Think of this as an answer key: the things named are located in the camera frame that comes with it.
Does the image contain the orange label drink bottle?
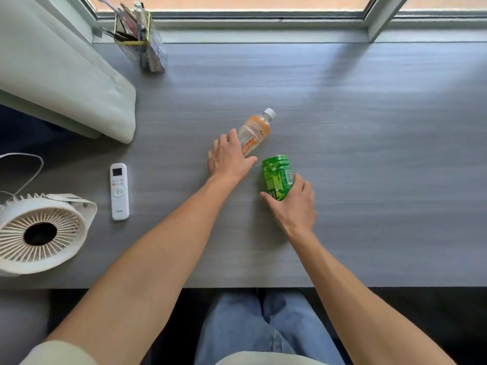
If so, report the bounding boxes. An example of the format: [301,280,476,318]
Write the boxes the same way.
[237,108,276,158]

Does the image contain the white desk fan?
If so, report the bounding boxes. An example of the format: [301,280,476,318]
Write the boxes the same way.
[0,192,98,277]

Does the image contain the green plastic canister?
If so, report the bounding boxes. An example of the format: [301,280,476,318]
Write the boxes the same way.
[261,154,295,202]

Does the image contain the bunch of pens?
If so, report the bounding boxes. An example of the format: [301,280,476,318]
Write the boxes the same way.
[93,0,151,42]

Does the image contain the person's left forearm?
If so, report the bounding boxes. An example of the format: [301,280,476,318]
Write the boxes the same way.
[45,176,241,365]

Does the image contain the person's left hand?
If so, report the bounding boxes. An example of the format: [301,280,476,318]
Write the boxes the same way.
[207,129,258,187]

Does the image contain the white window frame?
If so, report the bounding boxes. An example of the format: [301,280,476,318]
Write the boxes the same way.
[76,0,487,43]

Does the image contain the cream shirt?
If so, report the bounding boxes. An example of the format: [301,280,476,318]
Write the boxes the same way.
[19,340,328,365]

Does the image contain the white remote control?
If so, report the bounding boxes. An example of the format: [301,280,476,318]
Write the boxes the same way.
[110,162,130,222]

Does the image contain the clear yellow-rimmed pen holder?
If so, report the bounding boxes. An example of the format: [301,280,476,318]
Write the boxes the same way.
[114,12,167,74]

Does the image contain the white fan cable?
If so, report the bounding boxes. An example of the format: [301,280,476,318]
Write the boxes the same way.
[0,153,45,204]

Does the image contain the person's right hand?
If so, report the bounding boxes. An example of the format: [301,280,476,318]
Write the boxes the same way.
[260,173,317,237]

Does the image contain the person's right forearm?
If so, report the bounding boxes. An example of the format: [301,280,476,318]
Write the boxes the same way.
[286,224,458,365]

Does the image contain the blue jeans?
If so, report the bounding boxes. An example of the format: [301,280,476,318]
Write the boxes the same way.
[194,289,345,365]

